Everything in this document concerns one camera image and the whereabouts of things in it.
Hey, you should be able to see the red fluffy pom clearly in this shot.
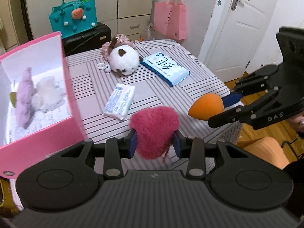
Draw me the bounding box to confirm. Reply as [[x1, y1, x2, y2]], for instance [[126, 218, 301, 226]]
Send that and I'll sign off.
[[129, 107, 180, 164]]

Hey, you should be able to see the pink cardboard box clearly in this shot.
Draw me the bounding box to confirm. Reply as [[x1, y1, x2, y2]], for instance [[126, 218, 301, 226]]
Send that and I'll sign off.
[[0, 31, 87, 178]]

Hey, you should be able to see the pink floral fabric toy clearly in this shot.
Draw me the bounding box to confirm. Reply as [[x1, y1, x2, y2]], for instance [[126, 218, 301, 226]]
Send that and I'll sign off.
[[102, 34, 136, 61]]

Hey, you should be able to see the white bath pouf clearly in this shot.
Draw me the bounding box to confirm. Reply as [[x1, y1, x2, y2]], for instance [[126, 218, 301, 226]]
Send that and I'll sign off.
[[31, 75, 66, 113]]

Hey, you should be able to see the orange makeup sponge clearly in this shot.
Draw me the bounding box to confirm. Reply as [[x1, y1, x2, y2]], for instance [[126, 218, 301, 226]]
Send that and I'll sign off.
[[188, 93, 225, 120]]

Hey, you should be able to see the white keyring charm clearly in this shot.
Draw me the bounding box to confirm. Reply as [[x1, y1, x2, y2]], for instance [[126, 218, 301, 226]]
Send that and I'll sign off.
[[97, 63, 112, 73]]

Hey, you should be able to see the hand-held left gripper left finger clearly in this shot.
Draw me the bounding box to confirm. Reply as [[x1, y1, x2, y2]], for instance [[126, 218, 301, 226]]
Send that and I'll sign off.
[[46, 129, 138, 180]]

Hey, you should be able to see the orange cushion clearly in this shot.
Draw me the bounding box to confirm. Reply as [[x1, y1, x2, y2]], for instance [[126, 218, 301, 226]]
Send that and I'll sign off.
[[237, 136, 291, 170]]

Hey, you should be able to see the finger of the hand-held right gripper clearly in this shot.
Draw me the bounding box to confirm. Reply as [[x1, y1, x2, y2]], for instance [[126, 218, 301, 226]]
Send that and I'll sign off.
[[222, 64, 281, 108], [208, 87, 281, 128]]

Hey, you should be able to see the black suitcase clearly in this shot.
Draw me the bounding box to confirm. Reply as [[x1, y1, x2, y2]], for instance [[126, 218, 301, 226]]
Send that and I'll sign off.
[[62, 22, 112, 57]]

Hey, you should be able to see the green round sponge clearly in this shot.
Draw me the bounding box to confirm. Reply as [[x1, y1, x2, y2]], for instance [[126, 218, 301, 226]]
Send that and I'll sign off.
[[9, 91, 18, 108]]

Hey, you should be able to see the white crumpled plastic bag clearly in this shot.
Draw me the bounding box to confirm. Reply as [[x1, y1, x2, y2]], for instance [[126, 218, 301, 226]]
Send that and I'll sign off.
[[142, 22, 156, 41]]

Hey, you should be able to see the purple bath pouf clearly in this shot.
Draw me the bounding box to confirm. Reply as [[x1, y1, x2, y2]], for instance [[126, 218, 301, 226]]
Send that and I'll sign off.
[[15, 67, 36, 130]]

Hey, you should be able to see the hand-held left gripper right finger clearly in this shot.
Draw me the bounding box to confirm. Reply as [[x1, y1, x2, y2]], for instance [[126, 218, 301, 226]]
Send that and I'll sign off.
[[173, 130, 258, 180]]

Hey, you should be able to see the striped pink tablecloth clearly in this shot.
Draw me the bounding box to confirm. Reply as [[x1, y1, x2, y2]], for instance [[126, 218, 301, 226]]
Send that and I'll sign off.
[[65, 39, 243, 171]]

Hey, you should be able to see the printed paper sheet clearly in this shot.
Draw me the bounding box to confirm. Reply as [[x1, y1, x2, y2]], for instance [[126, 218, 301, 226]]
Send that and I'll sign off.
[[6, 104, 73, 146]]

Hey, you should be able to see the pink shopping bag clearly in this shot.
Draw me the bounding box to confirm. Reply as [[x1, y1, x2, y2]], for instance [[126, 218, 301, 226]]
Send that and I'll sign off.
[[154, 0, 187, 41]]

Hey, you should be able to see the white tissue packet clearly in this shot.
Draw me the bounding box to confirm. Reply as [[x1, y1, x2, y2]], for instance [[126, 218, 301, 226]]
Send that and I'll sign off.
[[103, 84, 136, 120]]

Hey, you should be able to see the blue wet wipes packet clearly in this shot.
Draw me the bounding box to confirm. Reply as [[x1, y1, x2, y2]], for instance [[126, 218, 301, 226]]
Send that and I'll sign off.
[[140, 51, 191, 87]]

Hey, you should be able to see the teal felt handbag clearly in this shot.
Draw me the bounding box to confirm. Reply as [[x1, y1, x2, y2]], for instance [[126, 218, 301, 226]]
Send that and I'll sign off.
[[49, 0, 98, 39]]

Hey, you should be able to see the white brown panda plush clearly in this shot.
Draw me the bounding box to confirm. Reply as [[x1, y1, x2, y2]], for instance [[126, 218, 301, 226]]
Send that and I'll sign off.
[[109, 45, 140, 76]]

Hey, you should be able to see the white door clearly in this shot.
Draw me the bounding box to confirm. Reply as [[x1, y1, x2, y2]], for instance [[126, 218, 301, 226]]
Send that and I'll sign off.
[[198, 0, 283, 83]]

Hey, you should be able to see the beige wooden wardrobe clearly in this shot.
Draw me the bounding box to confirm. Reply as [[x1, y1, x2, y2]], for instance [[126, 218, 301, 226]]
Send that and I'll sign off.
[[0, 0, 156, 53]]

